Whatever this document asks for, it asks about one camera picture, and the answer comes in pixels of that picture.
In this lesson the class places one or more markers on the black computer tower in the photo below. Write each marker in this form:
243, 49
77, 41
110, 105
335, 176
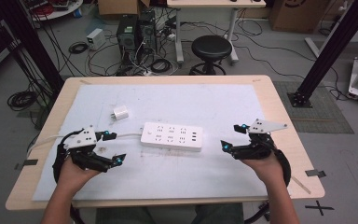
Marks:
147, 31
126, 37

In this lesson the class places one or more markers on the white desk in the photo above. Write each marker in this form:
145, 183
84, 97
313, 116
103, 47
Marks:
214, 3

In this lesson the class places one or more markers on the thin wooden stick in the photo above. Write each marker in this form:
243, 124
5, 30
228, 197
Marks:
301, 185

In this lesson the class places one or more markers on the person's right hand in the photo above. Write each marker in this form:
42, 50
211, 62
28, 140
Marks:
265, 168

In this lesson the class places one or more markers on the small white floor socket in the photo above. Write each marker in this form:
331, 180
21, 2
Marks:
148, 73

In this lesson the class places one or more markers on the black round stool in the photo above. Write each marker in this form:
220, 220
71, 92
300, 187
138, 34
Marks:
211, 46

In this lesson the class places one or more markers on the round white table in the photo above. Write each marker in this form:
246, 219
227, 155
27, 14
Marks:
59, 13

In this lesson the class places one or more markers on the person's left hand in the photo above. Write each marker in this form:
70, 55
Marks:
73, 177

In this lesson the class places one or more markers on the large brown cardboard box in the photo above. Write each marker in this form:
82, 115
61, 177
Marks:
296, 15

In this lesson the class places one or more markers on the person's green trousers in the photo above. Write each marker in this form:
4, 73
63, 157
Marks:
121, 216

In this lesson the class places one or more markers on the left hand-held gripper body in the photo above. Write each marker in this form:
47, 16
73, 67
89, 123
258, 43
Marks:
80, 140

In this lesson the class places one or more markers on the grey tape strip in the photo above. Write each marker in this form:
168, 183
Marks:
29, 162
315, 173

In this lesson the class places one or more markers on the pale blue table mat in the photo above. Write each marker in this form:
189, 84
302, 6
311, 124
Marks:
167, 177

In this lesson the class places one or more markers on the white charger plug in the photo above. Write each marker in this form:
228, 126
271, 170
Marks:
121, 112

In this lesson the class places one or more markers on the grey floor mat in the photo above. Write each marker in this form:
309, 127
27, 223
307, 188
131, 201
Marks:
323, 119

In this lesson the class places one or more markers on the white power supply box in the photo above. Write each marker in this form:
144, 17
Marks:
95, 39

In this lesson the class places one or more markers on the black metal frame post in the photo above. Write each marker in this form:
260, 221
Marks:
332, 46
34, 46

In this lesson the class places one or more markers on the white power strip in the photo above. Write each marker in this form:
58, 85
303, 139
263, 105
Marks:
171, 137

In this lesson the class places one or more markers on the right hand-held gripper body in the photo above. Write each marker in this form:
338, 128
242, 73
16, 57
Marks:
261, 143

